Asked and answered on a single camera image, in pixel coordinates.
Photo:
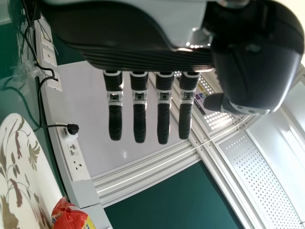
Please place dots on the colourful label sticker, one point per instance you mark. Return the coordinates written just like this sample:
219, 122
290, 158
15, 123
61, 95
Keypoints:
199, 102

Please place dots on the clear plastic wrap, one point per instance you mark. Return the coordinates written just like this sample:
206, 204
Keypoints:
26, 70

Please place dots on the plate with brown leaf pattern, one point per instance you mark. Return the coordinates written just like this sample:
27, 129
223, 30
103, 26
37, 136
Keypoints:
23, 179

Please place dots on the red biscuit packet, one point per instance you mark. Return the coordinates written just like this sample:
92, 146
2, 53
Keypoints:
69, 217

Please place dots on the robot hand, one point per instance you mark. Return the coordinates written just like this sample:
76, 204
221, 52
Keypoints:
143, 35

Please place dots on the white socket strip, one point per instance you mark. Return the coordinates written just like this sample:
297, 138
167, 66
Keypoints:
77, 164
48, 57

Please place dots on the white-and-orange plug adapter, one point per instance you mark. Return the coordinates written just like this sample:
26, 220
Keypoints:
70, 137

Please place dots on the perforated white panel with label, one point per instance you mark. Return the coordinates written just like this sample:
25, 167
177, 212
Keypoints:
214, 121

